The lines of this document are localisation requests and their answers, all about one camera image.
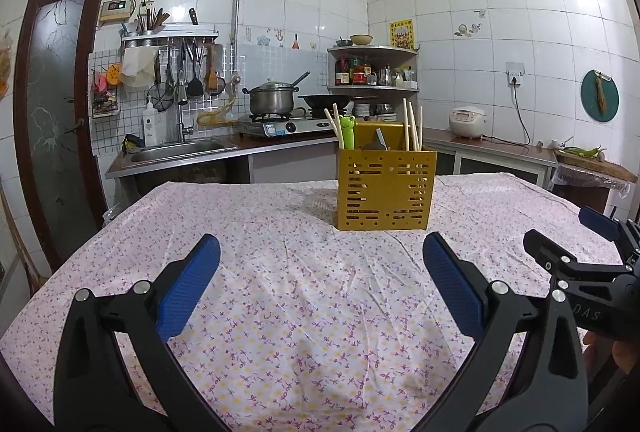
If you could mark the beige wall control box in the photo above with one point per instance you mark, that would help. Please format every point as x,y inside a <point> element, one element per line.
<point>116,10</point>

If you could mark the black wok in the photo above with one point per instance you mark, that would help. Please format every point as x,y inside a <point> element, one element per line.
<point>325,100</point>

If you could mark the metal kettle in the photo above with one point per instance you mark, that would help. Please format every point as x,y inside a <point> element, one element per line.
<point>384,76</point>

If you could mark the floral tablecloth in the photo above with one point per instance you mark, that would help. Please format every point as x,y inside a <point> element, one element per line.
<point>275,237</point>

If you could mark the black hanging spatula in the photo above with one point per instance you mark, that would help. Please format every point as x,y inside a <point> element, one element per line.
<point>195,87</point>

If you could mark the wall socket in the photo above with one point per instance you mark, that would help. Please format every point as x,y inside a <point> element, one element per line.
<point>515,74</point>

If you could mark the wooden cutting board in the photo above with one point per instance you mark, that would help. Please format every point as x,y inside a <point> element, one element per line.
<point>595,166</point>

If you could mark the cup of kitchen utensils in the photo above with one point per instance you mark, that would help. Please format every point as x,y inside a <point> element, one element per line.
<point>147,25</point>

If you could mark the teal round board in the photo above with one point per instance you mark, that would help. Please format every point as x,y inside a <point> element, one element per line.
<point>587,104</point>

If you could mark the row of sauce jars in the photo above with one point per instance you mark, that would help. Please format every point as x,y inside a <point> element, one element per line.
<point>355,74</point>

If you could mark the white soap bottle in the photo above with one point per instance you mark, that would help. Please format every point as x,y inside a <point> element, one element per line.
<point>150,124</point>

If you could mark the white hanging cloth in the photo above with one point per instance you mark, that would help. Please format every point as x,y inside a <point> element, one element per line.
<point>139,66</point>

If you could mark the yellow perforated utensil holder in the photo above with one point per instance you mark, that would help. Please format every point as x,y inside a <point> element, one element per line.
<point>385,192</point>

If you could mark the metal faucet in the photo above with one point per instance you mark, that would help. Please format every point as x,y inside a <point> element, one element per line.
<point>182,121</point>

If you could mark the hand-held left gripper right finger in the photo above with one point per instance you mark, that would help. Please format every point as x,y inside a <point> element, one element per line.
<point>452,284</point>

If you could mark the steel kitchen sink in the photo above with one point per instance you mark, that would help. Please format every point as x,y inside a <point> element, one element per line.
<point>180,150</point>

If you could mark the corner shelf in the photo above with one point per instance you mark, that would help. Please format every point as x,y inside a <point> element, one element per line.
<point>375,89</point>

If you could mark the beige bowl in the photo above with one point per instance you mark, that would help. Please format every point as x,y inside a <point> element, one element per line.
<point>361,40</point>

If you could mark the metal spoon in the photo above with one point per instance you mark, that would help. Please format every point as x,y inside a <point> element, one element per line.
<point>375,145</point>

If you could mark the wall hook decals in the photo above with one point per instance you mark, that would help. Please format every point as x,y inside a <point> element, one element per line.
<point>462,30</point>

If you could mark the white rice cooker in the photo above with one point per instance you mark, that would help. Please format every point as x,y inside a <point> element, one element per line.
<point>467,124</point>

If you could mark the gas stove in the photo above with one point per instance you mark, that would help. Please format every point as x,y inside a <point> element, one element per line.
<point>285,127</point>

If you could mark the brown hanging wooden spatula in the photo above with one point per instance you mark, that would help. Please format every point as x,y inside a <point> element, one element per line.
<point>214,76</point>

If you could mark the steel cooking pot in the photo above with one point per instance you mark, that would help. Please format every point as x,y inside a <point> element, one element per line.
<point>270,100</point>

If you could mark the green peppers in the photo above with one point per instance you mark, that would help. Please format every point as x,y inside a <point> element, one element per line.
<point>582,151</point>

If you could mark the white cup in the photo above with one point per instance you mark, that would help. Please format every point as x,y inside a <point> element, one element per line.
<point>556,144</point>

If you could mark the group of wooden chopsticks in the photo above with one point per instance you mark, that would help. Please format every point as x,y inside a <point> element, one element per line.
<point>405,126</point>

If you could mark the orange round holder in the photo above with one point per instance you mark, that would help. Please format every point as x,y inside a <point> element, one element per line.
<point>112,75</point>

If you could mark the yellow wall poster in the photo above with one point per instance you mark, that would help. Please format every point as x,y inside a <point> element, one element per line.
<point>402,34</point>

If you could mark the person's right hand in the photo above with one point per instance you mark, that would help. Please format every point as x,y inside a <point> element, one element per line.
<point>624,354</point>

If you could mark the brown hanging utensil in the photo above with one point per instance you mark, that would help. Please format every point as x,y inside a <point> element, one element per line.
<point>601,94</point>

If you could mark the brown frosted glass door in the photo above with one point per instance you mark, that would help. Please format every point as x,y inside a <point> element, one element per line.
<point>55,111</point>

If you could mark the orange hanging bags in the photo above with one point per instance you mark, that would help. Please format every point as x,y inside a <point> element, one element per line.
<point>4,66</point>

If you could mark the green yellow dish scrubber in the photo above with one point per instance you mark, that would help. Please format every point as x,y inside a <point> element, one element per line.
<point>133,141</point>

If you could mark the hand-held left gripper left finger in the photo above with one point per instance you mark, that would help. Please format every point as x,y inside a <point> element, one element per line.
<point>192,282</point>

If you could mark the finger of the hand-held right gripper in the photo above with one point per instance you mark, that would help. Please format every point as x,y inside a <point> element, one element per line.
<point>547,254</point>
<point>600,222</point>

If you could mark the metal wall rack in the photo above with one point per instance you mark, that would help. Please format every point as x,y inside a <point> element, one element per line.
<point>170,39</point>

